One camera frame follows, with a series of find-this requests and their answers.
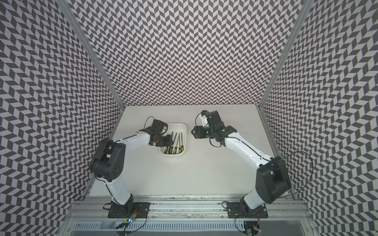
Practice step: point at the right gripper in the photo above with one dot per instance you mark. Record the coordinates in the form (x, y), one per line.
(199, 132)

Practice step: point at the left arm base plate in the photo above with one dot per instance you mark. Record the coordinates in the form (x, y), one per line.
(122, 212)

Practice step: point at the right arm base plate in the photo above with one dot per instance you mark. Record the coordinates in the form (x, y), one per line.
(239, 210)

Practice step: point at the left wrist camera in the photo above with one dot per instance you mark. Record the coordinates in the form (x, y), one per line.
(159, 126)

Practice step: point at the corner aluminium post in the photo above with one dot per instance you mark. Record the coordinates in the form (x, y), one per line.
(287, 49)
(70, 17)

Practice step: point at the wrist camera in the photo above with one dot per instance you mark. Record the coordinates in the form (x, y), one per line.
(204, 118)
(159, 126)

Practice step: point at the right corner aluminium post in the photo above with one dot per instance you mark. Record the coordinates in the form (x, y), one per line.
(287, 49)

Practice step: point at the file tool five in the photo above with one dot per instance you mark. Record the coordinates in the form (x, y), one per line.
(170, 149)

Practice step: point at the file tool two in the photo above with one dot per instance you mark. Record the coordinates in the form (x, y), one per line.
(181, 148)

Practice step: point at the left corner aluminium post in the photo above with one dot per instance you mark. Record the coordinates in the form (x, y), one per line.
(70, 17)

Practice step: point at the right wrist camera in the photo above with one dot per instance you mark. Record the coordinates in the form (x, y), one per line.
(204, 118)

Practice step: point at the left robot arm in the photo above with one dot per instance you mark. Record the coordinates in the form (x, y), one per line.
(107, 164)

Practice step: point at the white plastic storage box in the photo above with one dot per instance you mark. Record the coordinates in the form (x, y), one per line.
(175, 128)

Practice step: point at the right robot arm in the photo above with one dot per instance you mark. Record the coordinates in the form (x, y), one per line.
(271, 174)

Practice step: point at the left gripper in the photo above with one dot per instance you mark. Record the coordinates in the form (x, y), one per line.
(169, 142)

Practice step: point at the file tool three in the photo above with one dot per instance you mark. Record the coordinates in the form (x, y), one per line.
(178, 147)

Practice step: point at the aluminium front rail frame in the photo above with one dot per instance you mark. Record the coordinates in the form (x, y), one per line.
(187, 215)

